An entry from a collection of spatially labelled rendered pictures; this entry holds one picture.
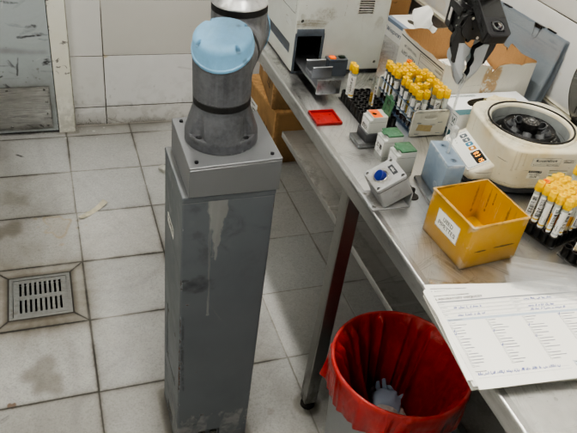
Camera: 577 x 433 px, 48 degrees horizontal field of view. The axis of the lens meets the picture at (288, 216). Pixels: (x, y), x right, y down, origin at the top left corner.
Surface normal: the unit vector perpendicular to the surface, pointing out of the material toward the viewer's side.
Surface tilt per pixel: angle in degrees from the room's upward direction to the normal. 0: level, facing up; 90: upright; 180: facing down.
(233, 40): 10
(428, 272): 0
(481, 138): 90
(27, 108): 90
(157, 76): 90
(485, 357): 0
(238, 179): 90
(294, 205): 0
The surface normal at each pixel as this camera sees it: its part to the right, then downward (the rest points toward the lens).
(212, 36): 0.06, -0.68
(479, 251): 0.40, 0.59
